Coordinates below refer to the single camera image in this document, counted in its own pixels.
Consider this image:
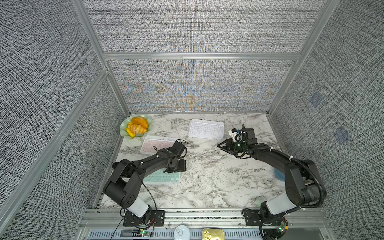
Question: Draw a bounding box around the white keyboard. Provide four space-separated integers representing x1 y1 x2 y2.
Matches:
188 119 225 140

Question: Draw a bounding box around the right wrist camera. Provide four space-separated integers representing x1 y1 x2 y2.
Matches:
229 125 258 145

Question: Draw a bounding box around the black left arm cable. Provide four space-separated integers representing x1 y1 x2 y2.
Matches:
109 176 158 240

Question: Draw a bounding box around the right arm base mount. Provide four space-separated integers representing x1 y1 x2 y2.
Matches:
241 208 288 240

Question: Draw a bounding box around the aluminium front rail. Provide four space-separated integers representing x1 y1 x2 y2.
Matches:
75 208 337 240

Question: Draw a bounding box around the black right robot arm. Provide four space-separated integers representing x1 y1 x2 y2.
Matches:
218 139 327 224

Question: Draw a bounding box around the gold metal tin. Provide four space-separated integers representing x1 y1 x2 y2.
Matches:
202 229 225 240

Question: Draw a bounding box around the green leaf-shaped plate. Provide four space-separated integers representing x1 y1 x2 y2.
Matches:
119 115 153 139

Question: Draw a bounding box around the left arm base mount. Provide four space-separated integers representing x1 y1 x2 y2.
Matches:
123 210 166 229

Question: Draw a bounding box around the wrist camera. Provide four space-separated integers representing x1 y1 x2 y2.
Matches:
171 139 188 159
229 125 258 145

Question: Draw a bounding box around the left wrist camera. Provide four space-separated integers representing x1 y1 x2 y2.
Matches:
171 139 188 159

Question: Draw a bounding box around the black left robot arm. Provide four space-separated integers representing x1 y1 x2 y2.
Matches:
103 146 187 218

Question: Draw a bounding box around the orange bread pastry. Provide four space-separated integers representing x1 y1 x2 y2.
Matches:
126 117 149 138

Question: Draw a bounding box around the green keyboard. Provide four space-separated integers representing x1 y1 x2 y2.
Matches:
143 170 181 185

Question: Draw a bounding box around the blue bowl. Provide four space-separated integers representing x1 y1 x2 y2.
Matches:
274 169 286 182

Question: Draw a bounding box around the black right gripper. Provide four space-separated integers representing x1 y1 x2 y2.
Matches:
216 139 248 155

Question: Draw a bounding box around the pink keyboard back left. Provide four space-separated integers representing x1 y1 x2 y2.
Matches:
140 136 177 155

